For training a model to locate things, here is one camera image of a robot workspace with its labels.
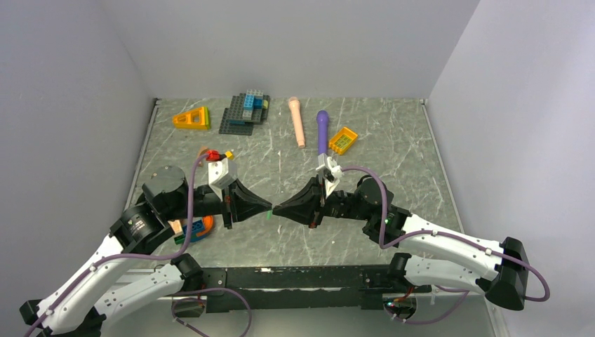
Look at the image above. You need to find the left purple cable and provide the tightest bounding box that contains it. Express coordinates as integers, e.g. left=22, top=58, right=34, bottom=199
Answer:
left=23, top=153, right=210, bottom=337

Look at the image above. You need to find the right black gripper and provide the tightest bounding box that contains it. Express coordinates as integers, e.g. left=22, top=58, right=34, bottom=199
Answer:
left=273, top=174, right=372, bottom=229

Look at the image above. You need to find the black base bar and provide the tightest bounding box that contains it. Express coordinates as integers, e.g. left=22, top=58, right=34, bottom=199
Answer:
left=176, top=265, right=431, bottom=313

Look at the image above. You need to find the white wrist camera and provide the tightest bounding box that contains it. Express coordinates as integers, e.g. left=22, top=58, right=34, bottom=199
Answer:
left=316, top=153, right=343, bottom=199
left=206, top=150, right=238, bottom=190

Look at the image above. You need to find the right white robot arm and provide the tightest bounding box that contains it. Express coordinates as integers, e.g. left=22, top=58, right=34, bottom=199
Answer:
left=272, top=175, right=528, bottom=311

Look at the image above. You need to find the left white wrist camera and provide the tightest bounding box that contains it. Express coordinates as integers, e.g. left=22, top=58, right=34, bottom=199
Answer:
left=206, top=150, right=238, bottom=190

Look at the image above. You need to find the purple toy microphone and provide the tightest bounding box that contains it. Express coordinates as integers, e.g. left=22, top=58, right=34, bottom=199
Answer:
left=316, top=110, right=329, bottom=154

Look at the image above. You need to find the grey blue brick stack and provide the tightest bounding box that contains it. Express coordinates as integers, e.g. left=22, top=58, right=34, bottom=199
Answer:
left=218, top=89, right=270, bottom=136

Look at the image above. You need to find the blue toy brick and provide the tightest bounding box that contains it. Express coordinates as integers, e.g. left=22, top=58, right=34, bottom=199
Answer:
left=190, top=220, right=208, bottom=242

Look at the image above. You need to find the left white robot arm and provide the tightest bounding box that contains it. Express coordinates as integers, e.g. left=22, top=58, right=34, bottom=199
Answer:
left=20, top=160, right=272, bottom=336

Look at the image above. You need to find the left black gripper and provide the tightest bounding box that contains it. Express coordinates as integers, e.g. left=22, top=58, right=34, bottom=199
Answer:
left=166, top=176, right=273, bottom=228

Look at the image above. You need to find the orange curved track piece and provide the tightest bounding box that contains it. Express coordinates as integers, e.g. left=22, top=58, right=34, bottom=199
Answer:
left=174, top=216, right=215, bottom=243

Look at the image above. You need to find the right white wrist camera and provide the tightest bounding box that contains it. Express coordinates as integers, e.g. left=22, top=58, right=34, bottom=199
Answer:
left=316, top=153, right=343, bottom=199

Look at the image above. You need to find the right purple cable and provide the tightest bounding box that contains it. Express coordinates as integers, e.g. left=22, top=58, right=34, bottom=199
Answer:
left=341, top=165, right=551, bottom=303

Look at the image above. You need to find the purple cable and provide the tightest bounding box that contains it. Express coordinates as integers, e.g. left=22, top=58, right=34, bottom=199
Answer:
left=341, top=165, right=551, bottom=303
left=23, top=153, right=210, bottom=337

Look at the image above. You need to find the pink toy microphone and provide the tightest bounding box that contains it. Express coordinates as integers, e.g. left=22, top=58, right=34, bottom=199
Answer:
left=288, top=96, right=306, bottom=149

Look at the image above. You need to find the green toy brick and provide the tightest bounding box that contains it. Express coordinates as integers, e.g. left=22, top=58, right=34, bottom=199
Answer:
left=174, top=235, right=185, bottom=245

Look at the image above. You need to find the yellow grid brick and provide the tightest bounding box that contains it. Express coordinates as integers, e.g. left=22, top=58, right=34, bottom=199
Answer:
left=328, top=126, right=359, bottom=155

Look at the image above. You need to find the orange yellow triangular block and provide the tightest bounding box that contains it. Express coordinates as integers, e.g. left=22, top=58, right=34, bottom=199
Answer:
left=172, top=107, right=211, bottom=130

